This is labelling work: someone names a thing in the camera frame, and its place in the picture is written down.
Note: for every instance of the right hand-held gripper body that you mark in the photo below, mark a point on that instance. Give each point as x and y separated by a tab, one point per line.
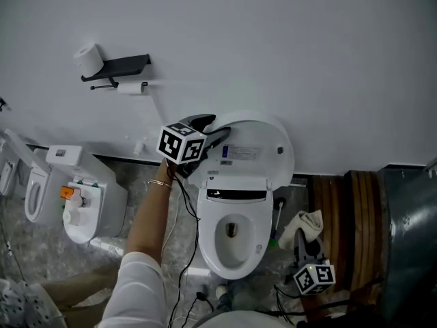
314	279

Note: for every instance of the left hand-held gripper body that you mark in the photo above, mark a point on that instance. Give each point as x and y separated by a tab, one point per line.
181	145

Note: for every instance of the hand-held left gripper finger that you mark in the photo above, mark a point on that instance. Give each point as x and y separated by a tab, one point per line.
220	136
203	119

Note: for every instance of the beige cloth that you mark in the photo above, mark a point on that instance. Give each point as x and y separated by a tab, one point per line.
305	222

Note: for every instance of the white toilet lid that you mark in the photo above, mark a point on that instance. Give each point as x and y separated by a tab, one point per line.
252	138

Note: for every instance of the person's left forearm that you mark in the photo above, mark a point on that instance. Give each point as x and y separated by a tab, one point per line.
150	214

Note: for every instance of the white toilet brush green head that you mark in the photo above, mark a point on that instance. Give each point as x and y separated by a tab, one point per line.
277	222

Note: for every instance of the white toilet bowl with seat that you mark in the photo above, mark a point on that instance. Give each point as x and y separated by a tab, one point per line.
235	217

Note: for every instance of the small toilet paper roll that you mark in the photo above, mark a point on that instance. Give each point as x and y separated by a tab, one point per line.
130	88

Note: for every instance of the white toilet with tank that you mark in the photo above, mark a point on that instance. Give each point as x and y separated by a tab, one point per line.
99	190

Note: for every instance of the large toilet paper roll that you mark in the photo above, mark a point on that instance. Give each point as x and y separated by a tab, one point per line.
88	58

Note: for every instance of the white toilet with raised lid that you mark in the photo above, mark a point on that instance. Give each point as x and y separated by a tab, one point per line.
35	186

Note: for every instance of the brown wooden barrel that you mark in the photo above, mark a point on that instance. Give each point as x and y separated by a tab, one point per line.
351	224

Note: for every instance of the person's jeans leg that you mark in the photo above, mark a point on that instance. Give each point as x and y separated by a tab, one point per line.
246	294

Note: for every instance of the person's white top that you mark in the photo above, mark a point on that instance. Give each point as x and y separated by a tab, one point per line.
252	320

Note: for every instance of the person's shoe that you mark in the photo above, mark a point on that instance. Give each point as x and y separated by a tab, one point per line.
221	290

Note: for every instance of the dark green metal drum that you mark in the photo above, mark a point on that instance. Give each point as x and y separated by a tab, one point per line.
413	238

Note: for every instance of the black plug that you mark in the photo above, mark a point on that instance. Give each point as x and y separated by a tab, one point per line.
201	296

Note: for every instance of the orange label box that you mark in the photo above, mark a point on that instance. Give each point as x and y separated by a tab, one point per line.
67	191

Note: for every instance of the white spotted fabric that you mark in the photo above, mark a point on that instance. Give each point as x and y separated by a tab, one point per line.
20	302

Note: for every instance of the white wall water valve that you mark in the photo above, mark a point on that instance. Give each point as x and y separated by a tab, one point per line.
139	147

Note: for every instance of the black wall shelf holder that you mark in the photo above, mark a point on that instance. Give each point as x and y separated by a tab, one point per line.
119	65

